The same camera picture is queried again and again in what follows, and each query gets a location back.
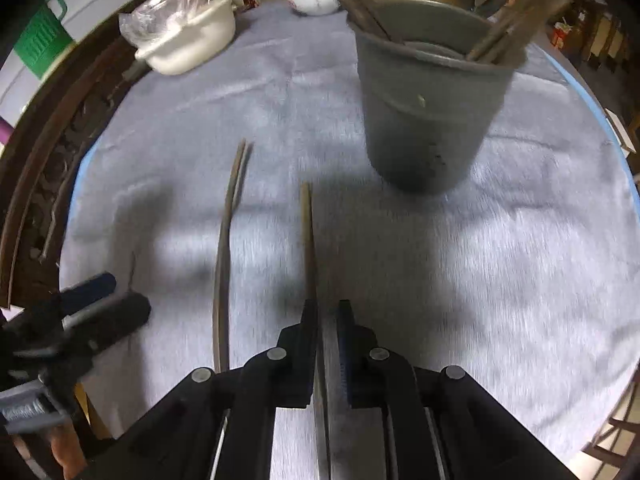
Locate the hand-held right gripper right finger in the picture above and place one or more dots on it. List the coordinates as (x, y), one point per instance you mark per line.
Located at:
(346, 345)

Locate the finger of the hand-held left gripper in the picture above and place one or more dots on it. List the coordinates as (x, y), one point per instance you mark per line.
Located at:
(125, 315)
(90, 287)

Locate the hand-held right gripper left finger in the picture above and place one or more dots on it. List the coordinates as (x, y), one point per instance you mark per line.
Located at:
(305, 350)

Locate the dark grey cup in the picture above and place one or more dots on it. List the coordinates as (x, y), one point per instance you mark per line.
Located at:
(425, 125)

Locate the person's left hand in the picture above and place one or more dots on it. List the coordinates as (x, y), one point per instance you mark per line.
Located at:
(67, 452)

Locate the dark carved wooden furniture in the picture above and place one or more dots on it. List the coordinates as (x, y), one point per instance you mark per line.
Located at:
(50, 185)

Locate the grey towel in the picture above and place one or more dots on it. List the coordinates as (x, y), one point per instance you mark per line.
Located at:
(500, 260)

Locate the green plastic basket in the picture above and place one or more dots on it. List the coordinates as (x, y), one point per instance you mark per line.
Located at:
(40, 40)

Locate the wooden chair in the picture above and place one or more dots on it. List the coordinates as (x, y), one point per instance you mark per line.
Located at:
(615, 440)

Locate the clear plastic bag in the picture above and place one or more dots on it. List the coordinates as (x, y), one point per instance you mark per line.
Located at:
(160, 5)

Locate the blue table cloth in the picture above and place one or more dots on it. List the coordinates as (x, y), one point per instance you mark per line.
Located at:
(575, 77)

